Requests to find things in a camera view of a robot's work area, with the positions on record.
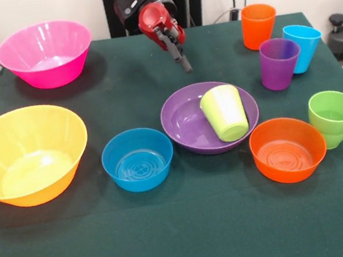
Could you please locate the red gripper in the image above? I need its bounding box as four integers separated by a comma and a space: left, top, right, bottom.
136, 0, 194, 80

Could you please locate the purple bowl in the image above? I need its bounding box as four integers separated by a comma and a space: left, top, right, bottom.
156, 75, 265, 162

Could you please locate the lime yellow cup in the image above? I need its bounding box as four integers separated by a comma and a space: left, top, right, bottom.
197, 82, 251, 146

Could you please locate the orange cup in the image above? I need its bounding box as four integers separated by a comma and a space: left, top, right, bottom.
239, 1, 282, 52

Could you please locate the purple cup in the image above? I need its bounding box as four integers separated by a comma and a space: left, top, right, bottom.
256, 35, 306, 94

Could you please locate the blue cup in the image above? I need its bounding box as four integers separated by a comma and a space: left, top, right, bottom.
281, 21, 327, 76

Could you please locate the small blue bowl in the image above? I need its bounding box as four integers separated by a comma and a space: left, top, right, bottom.
97, 123, 179, 197

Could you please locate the large pink bowl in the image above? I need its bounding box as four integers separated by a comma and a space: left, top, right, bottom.
0, 15, 99, 96

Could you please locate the green cup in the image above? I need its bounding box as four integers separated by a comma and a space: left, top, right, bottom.
318, 128, 343, 151
305, 89, 343, 140

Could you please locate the small orange bowl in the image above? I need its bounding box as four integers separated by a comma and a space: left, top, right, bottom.
246, 111, 332, 189

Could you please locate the dark green tablecloth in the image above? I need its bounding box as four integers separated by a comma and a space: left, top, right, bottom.
0, 5, 343, 257

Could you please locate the large orange yellow bowl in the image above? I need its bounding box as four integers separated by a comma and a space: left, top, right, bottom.
0, 98, 97, 211

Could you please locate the white cable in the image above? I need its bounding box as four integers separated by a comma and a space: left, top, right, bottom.
211, 8, 235, 25

